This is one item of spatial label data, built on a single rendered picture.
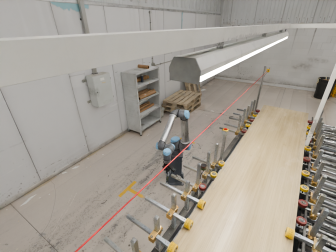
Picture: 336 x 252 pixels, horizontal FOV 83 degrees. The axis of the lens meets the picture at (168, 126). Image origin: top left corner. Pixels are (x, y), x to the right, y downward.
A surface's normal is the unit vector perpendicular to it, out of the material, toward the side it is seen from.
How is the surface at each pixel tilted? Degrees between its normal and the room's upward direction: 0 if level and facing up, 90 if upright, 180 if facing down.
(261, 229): 0
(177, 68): 90
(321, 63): 90
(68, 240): 0
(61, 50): 90
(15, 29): 90
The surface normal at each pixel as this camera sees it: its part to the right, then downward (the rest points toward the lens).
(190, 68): -0.58, 0.40
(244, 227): -0.01, -0.88
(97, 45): 0.82, 0.26
